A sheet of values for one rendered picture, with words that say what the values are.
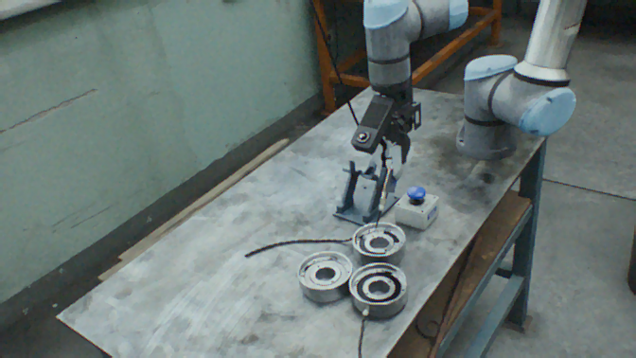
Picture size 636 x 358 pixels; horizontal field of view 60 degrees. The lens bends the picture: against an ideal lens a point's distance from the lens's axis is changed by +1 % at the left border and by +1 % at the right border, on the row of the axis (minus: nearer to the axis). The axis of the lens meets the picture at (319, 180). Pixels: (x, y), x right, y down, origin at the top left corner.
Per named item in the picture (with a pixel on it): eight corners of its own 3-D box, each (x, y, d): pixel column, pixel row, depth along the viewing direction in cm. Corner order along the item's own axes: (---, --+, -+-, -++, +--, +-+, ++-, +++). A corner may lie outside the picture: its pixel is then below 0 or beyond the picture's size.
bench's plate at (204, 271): (295, 492, 75) (293, 484, 74) (59, 323, 108) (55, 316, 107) (563, 117, 152) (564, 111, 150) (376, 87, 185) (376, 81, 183)
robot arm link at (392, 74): (395, 67, 94) (356, 61, 99) (396, 91, 97) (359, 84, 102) (417, 52, 99) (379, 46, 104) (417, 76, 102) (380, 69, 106)
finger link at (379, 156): (398, 166, 116) (400, 129, 110) (383, 180, 112) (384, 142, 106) (386, 161, 117) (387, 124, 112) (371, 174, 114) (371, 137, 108)
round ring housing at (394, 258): (415, 246, 111) (415, 231, 109) (389, 278, 104) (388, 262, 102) (371, 231, 117) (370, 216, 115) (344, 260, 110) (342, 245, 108)
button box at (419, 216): (424, 231, 115) (424, 212, 112) (395, 222, 119) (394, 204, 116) (441, 210, 120) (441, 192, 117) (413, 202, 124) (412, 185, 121)
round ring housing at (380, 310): (366, 273, 106) (364, 257, 104) (417, 288, 101) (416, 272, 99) (341, 310, 99) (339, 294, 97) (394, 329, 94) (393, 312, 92)
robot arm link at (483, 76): (490, 96, 142) (493, 44, 135) (529, 113, 132) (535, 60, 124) (452, 109, 138) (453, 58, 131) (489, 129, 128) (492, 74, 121)
